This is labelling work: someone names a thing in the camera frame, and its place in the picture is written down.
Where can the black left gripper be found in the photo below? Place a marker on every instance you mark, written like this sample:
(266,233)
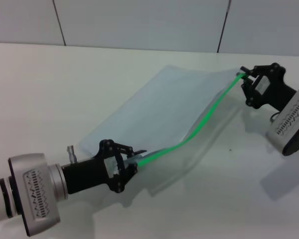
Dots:
(89,174)

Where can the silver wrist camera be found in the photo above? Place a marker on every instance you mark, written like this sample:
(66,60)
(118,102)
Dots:
(291,122)
(37,191)

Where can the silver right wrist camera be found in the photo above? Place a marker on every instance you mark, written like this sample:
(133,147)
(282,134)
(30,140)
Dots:
(291,122)

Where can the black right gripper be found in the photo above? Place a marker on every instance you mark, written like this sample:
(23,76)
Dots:
(274,94)

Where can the transparent document bag green zip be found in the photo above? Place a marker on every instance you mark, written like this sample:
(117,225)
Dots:
(169,109)

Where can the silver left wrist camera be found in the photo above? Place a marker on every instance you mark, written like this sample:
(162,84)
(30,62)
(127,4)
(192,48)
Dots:
(37,191)

